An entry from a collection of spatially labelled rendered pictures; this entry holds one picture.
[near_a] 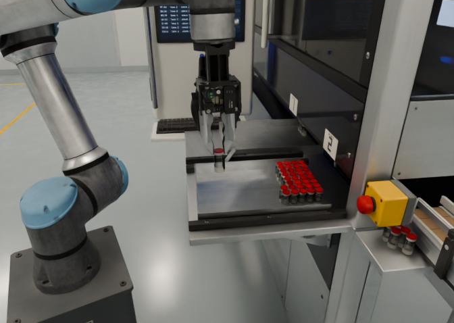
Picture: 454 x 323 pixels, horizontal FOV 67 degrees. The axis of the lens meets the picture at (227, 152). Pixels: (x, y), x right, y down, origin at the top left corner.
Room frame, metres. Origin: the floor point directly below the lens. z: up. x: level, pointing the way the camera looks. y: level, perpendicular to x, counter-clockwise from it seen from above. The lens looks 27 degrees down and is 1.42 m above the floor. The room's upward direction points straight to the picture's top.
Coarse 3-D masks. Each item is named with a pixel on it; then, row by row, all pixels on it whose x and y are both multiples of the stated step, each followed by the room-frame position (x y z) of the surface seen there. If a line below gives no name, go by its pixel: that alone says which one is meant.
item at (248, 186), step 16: (256, 160) 0.96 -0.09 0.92; (272, 160) 0.97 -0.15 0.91; (288, 160) 0.97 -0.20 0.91; (208, 176) 0.92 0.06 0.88; (224, 176) 0.92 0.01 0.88; (240, 176) 0.92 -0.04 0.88; (256, 176) 0.92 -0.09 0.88; (272, 176) 0.92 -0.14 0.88; (208, 192) 0.83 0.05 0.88; (224, 192) 0.83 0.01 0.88; (240, 192) 0.83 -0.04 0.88; (256, 192) 0.83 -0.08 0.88; (272, 192) 0.83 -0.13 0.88; (208, 208) 0.75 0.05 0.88; (224, 208) 0.75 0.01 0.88; (240, 208) 0.75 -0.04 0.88; (256, 208) 0.75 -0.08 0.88; (272, 208) 0.70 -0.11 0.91; (288, 208) 0.71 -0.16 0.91; (304, 208) 0.71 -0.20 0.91; (320, 208) 0.72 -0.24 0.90
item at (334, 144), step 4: (328, 132) 0.88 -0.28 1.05; (324, 136) 0.90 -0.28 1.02; (328, 136) 0.87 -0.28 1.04; (332, 136) 0.85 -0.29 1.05; (324, 140) 0.89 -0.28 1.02; (328, 140) 0.87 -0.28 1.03; (332, 140) 0.85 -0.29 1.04; (336, 140) 0.82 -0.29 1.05; (324, 144) 0.89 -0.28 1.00; (332, 144) 0.84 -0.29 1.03; (336, 144) 0.82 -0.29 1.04; (324, 148) 0.89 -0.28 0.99; (332, 148) 0.84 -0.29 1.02; (336, 148) 0.82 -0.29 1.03; (328, 152) 0.86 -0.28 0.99; (332, 152) 0.83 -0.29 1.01; (332, 156) 0.83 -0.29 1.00
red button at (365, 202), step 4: (360, 196) 0.62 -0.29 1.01; (364, 196) 0.61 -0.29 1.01; (368, 196) 0.61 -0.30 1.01; (360, 200) 0.61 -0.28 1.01; (364, 200) 0.60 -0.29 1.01; (368, 200) 0.60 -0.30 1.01; (360, 204) 0.60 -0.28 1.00; (364, 204) 0.59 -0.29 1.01; (368, 204) 0.59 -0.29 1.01; (372, 204) 0.59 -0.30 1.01; (360, 208) 0.60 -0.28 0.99; (364, 208) 0.59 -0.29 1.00; (368, 208) 0.59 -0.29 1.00; (372, 208) 0.59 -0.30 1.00; (360, 212) 0.60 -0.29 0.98; (364, 212) 0.59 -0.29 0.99; (368, 212) 0.59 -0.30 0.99
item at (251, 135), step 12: (252, 120) 1.31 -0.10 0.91; (264, 120) 1.31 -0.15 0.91; (276, 120) 1.32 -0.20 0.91; (288, 120) 1.32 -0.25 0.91; (240, 132) 1.26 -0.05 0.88; (252, 132) 1.26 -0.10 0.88; (264, 132) 1.26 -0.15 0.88; (276, 132) 1.26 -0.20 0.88; (288, 132) 1.26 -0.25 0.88; (240, 144) 1.15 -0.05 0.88; (252, 144) 1.15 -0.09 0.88; (264, 144) 1.15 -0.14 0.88; (276, 144) 1.15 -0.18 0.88; (288, 144) 1.15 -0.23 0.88; (300, 144) 1.15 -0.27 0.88; (312, 144) 1.15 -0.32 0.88
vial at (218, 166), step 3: (216, 153) 0.60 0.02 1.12; (219, 153) 0.60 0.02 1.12; (222, 153) 0.60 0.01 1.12; (213, 156) 0.61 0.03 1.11; (216, 156) 0.60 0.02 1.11; (219, 156) 0.60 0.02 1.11; (222, 156) 0.60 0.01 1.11; (213, 159) 0.60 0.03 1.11; (216, 159) 0.60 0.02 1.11; (219, 159) 0.60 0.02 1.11; (222, 159) 0.60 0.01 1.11; (213, 162) 0.60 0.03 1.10; (216, 162) 0.60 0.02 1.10; (219, 162) 0.60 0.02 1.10; (222, 162) 0.60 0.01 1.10; (216, 165) 0.60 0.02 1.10; (219, 165) 0.60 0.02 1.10; (222, 165) 0.60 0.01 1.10; (216, 168) 0.60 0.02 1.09; (219, 168) 0.60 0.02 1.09; (222, 168) 0.60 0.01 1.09; (216, 171) 0.60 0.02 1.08; (219, 171) 0.60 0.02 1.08; (222, 171) 0.60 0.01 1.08
